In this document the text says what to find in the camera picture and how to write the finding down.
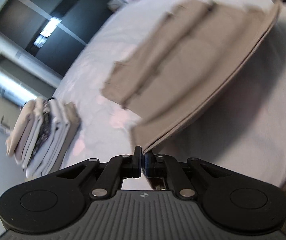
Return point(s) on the grey pink-dotted bed cover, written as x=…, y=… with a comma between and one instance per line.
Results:
x=244, y=130

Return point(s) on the stack of folded clothes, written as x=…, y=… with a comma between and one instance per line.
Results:
x=42, y=135

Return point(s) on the black sliding wardrobe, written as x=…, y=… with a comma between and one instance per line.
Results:
x=53, y=31

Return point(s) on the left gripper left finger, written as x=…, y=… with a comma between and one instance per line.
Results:
x=131, y=164

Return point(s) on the taupe brown shirt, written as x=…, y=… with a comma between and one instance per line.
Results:
x=186, y=61

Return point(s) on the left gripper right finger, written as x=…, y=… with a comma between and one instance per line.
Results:
x=155, y=170

